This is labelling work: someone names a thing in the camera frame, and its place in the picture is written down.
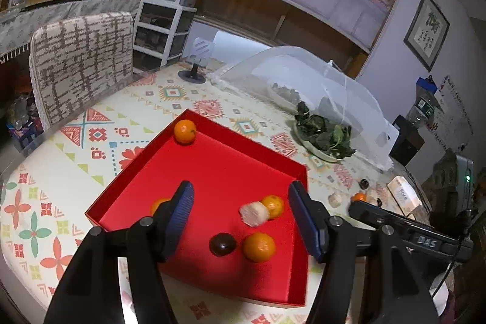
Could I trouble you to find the white mesh food cover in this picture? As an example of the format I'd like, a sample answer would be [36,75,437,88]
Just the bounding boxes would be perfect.
[210,46,400,173]

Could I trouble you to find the grey lace table cover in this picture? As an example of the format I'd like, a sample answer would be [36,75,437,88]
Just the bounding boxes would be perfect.
[0,0,141,61]

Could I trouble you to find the patterned fabric chair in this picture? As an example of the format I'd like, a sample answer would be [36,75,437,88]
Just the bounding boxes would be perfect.
[29,11,135,131]

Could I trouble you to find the dish of dark greens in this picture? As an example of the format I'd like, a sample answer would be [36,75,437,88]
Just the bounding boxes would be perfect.
[267,79,304,106]

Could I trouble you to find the wall calendar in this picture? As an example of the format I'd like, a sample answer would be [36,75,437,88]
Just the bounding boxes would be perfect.
[433,75,473,137]

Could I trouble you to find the spinach leaves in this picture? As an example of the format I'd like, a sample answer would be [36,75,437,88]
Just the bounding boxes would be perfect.
[294,101,355,159]

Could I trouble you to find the white appliance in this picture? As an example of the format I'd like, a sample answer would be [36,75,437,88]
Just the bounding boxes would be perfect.
[372,119,400,161]

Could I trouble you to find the red shallow box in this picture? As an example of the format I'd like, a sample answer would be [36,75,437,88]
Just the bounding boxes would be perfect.
[84,109,309,308]

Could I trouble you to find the black box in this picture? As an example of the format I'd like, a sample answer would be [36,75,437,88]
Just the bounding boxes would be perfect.
[389,114,425,158]

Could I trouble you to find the black cable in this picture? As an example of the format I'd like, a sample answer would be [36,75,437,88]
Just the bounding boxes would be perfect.
[429,210,473,296]

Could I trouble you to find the wooden cabinet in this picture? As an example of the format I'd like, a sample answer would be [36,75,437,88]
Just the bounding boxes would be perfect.
[197,0,371,78]

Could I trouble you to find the framed wall picture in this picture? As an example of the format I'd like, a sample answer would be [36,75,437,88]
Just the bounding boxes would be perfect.
[403,0,450,72]

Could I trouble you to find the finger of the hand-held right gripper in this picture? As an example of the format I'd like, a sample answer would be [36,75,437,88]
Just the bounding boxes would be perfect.
[348,200,471,264]

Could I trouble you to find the large white drawer unit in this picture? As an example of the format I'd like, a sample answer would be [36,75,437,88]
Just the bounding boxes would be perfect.
[133,0,196,67]

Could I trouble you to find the clear water bottle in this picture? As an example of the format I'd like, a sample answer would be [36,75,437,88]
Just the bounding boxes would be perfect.
[406,98,435,129]

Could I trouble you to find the white oval plate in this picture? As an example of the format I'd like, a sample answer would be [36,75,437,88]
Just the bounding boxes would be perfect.
[294,119,355,162]

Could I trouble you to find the cluster of bottles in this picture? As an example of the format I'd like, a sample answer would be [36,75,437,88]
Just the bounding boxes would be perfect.
[5,90,42,150]

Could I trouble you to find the tissue box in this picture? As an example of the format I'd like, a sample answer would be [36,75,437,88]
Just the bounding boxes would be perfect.
[386,175,428,216]

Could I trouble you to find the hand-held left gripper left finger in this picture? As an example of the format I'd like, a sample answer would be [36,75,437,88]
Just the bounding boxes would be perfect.
[43,180,196,324]

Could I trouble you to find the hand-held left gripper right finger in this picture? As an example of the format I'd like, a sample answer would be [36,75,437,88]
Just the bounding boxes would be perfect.
[288,180,443,324]

